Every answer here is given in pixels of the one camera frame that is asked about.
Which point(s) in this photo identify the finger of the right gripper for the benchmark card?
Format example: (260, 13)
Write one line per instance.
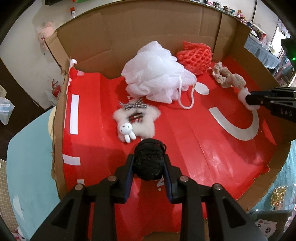
(280, 101)

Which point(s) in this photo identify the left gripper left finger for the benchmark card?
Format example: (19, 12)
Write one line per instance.
(87, 213)

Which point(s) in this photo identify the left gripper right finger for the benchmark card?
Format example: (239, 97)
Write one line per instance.
(210, 206)

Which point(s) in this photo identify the black fuzzy scrunchie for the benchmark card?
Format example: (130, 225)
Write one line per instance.
(149, 157)

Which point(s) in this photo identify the teal fleece table blanket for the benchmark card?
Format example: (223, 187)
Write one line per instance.
(32, 190)

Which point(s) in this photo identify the red foam fruit net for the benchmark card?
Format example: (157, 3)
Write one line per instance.
(195, 57)

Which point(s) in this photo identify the open cardboard box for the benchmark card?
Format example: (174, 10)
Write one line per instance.
(166, 126)

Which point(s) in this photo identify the white fluffy star bunny clip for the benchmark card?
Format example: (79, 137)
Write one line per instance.
(135, 119)

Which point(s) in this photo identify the white mesh bath pouf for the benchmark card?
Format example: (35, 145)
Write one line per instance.
(154, 73)

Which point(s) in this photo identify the pink plush toy on wall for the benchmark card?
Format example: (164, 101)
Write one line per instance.
(44, 33)

